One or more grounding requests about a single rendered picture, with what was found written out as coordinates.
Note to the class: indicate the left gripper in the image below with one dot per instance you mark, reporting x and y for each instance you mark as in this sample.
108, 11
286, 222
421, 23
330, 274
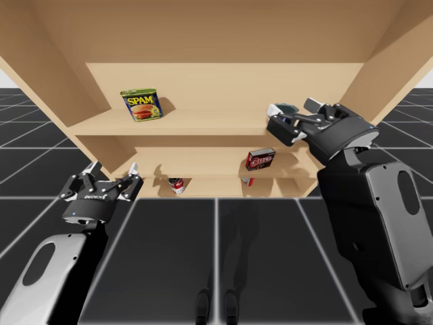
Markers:
89, 208

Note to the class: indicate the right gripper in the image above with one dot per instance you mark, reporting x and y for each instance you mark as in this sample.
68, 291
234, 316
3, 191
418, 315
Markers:
341, 135

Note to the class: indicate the red and white can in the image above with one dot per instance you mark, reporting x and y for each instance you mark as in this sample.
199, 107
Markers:
176, 187

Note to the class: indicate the green and blue rectangular can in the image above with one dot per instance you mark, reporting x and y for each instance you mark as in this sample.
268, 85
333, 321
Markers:
143, 106

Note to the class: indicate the pale wooden shelf unit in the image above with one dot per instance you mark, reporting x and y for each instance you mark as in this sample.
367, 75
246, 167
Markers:
220, 84

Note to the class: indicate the red and white carton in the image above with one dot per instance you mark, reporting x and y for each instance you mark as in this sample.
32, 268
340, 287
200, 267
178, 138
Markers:
248, 181

